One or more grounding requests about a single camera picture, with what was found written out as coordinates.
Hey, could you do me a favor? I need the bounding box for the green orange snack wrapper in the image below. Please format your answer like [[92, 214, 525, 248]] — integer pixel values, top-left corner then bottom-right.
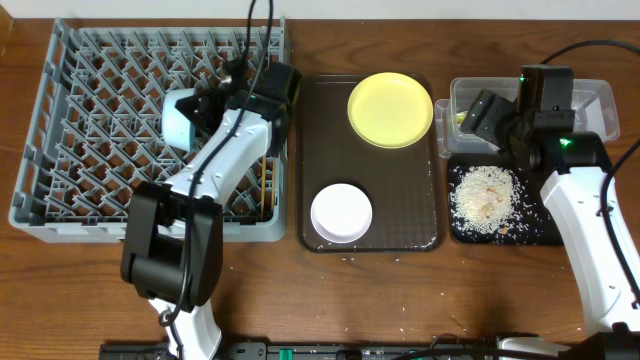
[[455, 112, 467, 125]]

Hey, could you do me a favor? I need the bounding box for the clear plastic bin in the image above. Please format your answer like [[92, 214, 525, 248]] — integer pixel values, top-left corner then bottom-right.
[[434, 77, 620, 158]]

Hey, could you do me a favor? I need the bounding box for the long wooden chopstick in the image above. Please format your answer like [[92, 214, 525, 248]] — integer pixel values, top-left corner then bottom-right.
[[260, 154, 267, 222]]

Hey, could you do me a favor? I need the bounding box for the grey dishwasher rack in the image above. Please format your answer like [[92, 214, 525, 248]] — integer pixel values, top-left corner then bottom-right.
[[8, 20, 291, 243]]

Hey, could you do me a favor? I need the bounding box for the yellow plate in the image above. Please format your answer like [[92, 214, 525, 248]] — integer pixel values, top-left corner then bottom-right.
[[347, 72, 434, 149]]

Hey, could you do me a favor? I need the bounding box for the black rectangular tray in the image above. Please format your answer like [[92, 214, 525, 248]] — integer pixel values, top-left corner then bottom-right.
[[447, 154, 563, 246]]

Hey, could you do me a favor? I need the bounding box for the spilled rice pile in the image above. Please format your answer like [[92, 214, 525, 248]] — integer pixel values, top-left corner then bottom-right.
[[449, 165, 529, 238]]

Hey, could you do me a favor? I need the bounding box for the light blue bowl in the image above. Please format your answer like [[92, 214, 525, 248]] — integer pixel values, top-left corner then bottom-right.
[[161, 88, 196, 151]]

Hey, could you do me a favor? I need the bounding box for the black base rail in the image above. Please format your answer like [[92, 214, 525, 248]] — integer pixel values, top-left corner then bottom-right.
[[98, 342, 472, 360]]

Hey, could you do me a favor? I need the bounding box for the short wooden chopstick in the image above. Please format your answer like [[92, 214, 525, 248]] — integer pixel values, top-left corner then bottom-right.
[[270, 158, 277, 215]]

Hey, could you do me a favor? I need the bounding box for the white saucer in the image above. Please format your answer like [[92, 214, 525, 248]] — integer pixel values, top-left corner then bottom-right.
[[310, 183, 373, 244]]

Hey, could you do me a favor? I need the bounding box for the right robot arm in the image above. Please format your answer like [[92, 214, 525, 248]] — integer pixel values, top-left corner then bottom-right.
[[461, 65, 639, 359]]

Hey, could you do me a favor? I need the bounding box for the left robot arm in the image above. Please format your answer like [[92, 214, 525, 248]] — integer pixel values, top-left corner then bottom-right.
[[120, 62, 302, 359]]

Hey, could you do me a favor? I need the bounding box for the dark brown serving tray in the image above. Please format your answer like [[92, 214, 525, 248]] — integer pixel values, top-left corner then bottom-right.
[[296, 75, 446, 253]]

